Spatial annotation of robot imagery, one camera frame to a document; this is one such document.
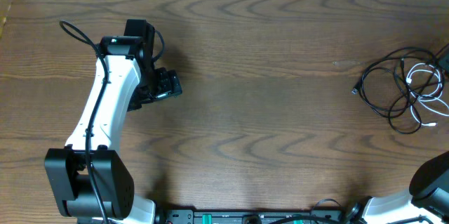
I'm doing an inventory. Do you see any white USB cable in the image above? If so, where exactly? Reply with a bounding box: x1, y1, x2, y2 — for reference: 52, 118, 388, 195
405, 62, 449, 128

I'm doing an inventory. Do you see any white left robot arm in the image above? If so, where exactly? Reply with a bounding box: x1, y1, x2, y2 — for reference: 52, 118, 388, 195
44, 34, 182, 223

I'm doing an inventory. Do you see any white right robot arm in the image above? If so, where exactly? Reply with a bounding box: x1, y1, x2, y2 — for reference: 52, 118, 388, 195
343, 46, 448, 223

